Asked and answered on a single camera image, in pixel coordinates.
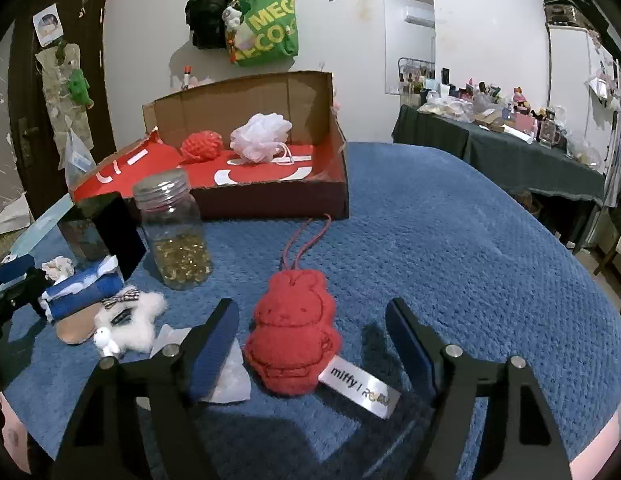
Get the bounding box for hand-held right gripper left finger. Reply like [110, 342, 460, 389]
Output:
[50, 299, 240, 480]

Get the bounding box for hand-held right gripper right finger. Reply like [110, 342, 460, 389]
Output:
[385, 297, 574, 480]

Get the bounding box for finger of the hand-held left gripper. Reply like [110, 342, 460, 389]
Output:
[0, 256, 47, 323]

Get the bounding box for white cloth piece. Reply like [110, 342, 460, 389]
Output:
[42, 256, 74, 279]

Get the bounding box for white miffy label tag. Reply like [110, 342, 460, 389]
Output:
[318, 355, 402, 419]

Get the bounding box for white fluffy star hair clip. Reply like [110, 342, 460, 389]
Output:
[93, 290, 168, 359]

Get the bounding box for red plush bunny pendant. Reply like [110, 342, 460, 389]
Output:
[244, 214, 343, 395]

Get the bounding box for cardboard box with red lining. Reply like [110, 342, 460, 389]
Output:
[70, 71, 350, 221]

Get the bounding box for blue bandage roll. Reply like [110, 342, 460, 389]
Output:
[40, 255, 125, 321]

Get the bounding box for small white bunny figure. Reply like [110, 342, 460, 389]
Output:
[93, 326, 122, 359]

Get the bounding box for checkered bow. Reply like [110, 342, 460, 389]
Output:
[102, 287, 141, 309]

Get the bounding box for black box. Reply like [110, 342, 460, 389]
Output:
[58, 192, 147, 281]

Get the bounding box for white plastic bag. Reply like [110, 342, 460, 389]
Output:
[64, 127, 97, 181]

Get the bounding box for glass jar of gold beads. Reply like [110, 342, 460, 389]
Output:
[132, 169, 214, 291]

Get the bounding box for dark brown door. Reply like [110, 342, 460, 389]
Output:
[8, 0, 116, 206]

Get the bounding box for crumpled clear plastic bag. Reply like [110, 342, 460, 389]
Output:
[35, 42, 84, 146]

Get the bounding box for green plush toy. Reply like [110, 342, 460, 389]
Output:
[68, 67, 94, 108]

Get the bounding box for red mesh sponge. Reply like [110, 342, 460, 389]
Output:
[180, 131, 222, 164]

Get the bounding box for table with dark green cloth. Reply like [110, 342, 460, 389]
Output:
[392, 104, 606, 251]

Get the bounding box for white bath pouf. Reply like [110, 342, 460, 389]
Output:
[229, 113, 311, 167]

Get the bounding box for door photo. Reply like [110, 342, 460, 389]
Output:
[33, 4, 64, 46]

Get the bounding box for clutter of cosmetics bottles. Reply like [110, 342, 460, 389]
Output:
[398, 57, 604, 166]

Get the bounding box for black backpack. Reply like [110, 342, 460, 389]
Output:
[184, 0, 236, 51]

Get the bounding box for white wardrobe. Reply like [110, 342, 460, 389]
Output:
[543, 25, 621, 161]

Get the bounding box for green tote bag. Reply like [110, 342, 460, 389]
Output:
[225, 0, 300, 67]

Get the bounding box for white hanging bags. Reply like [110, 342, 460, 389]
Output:
[589, 60, 621, 111]

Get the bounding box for small white plush toy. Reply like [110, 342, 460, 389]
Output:
[221, 6, 248, 32]

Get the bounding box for clear storage case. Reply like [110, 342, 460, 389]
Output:
[543, 0, 591, 31]

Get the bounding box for black clothing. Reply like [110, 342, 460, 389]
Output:
[563, 0, 616, 36]

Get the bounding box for wall mirror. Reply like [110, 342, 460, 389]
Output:
[382, 0, 437, 96]

